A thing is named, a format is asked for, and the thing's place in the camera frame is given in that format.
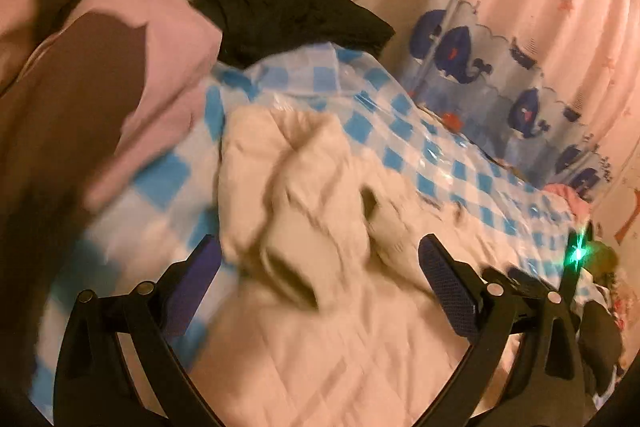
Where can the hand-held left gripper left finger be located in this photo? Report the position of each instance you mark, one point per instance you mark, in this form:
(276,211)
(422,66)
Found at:
(197,279)

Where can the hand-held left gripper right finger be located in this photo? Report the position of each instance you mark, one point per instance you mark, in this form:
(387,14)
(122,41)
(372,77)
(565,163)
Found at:
(447,287)

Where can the cream quilted jacket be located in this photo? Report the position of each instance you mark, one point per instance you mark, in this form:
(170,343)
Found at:
(310,207)

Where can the pink cloth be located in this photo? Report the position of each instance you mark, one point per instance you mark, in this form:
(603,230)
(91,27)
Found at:
(575,202)

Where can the blue checked plastic sheet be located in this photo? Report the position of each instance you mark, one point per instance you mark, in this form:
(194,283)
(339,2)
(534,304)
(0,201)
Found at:
(400,147)

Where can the pink and brown garment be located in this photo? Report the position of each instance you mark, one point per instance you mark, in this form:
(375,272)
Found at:
(165,57)

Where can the whale print curtain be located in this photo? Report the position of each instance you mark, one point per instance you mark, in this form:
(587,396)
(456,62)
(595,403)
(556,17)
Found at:
(540,7)

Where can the black garment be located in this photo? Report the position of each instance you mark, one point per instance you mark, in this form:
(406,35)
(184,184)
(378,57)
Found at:
(290,7)

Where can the tree wall sticker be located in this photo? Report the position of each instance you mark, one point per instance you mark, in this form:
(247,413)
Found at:
(630,222)

